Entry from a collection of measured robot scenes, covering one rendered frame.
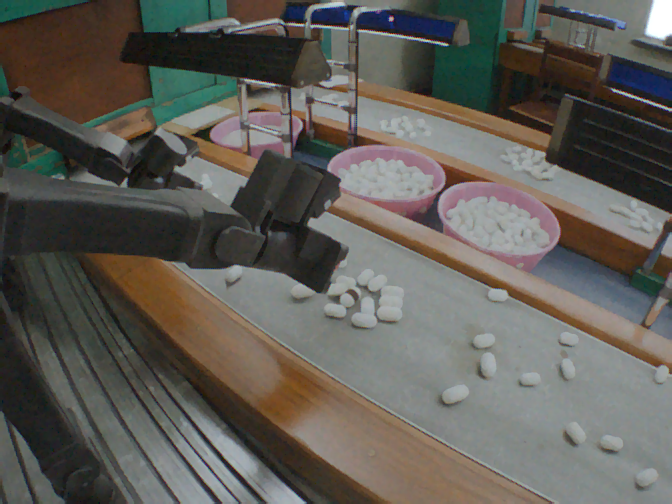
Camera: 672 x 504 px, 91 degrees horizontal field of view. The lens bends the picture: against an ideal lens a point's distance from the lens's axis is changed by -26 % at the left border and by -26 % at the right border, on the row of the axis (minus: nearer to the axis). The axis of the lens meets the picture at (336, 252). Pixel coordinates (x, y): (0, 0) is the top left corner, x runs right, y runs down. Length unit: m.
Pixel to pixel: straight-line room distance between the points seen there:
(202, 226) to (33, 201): 0.16
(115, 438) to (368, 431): 0.38
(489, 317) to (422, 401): 0.20
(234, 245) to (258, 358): 0.21
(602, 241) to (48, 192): 0.98
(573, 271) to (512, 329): 0.33
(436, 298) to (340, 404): 0.26
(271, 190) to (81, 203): 0.20
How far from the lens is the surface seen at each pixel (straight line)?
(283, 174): 0.44
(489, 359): 0.61
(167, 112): 1.41
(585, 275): 0.98
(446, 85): 3.61
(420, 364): 0.61
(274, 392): 0.54
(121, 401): 0.72
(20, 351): 0.40
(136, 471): 0.65
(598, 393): 0.67
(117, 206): 0.35
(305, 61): 0.63
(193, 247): 0.39
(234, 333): 0.61
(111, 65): 1.32
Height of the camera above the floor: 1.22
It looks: 38 degrees down
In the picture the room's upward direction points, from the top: straight up
